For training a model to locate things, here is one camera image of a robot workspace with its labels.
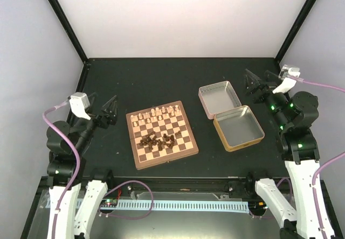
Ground row of white chess pieces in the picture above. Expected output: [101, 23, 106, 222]
[129, 104, 185, 128]

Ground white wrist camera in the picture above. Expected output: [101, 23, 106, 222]
[272, 65, 300, 94]
[69, 92, 91, 120]

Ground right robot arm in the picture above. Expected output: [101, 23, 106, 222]
[245, 67, 337, 238]

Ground pile of dark chess pieces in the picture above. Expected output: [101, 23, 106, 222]
[137, 131, 177, 151]

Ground small circuit board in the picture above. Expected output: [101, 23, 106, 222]
[100, 199, 118, 208]

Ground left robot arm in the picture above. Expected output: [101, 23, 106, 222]
[43, 92, 118, 238]

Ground wooden chess board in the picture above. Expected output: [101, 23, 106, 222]
[126, 101, 199, 170]

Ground pink rimmed metal tin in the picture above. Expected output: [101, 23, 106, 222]
[198, 81, 242, 120]

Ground black front rail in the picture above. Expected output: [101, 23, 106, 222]
[110, 175, 255, 197]

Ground black frame post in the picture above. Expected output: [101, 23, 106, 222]
[275, 0, 317, 63]
[47, 0, 88, 68]

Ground right black frame post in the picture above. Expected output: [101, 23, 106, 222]
[275, 0, 317, 63]

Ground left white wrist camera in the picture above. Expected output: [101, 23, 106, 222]
[69, 92, 91, 120]

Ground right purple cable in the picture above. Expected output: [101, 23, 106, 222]
[292, 77, 345, 239]

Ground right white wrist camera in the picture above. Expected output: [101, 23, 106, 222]
[272, 65, 300, 94]

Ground light blue slotted cable duct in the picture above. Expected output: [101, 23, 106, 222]
[46, 198, 249, 213]

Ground left black frame post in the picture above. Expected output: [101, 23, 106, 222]
[47, 0, 88, 68]

